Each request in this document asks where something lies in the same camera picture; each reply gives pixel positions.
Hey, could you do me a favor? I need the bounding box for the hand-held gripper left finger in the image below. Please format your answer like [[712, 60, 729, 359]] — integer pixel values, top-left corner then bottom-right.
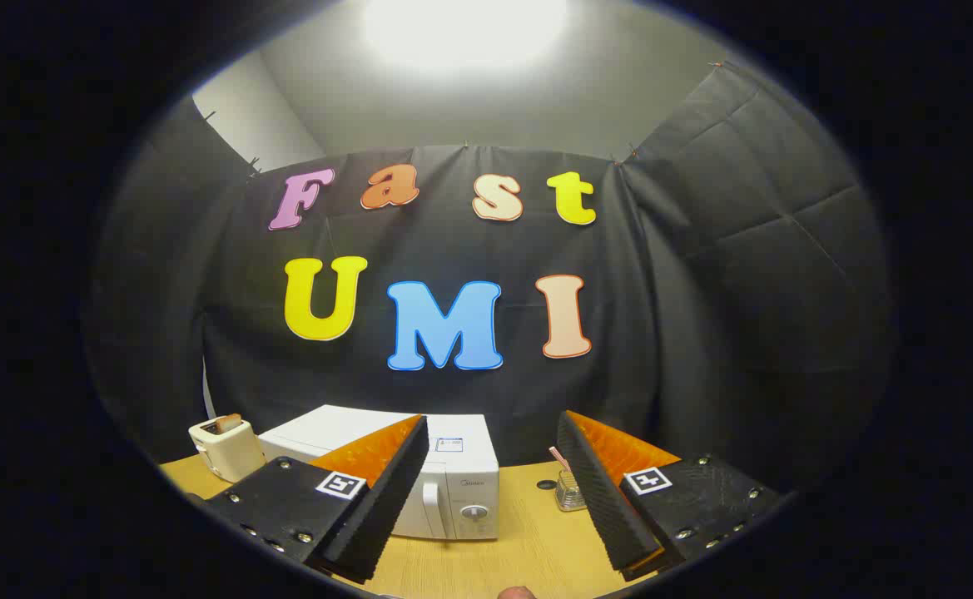
[[203, 414, 430, 585]]

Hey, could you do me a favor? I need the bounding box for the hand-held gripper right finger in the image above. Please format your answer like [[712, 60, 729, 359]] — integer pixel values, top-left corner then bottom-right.
[[555, 409, 787, 583]]

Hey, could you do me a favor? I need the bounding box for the white microwave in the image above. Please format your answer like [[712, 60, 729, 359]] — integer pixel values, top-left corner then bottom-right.
[[258, 404, 501, 542]]

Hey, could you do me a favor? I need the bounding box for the white toaster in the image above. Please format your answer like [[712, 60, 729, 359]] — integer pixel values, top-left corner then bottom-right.
[[188, 416, 267, 483]]

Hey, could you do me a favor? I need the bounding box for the ceiling light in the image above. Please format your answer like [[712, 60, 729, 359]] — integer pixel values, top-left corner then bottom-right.
[[361, 0, 570, 72]]

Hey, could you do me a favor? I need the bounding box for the metal wire holder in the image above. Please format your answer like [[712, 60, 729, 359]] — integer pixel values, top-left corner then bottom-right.
[[554, 470, 587, 512]]

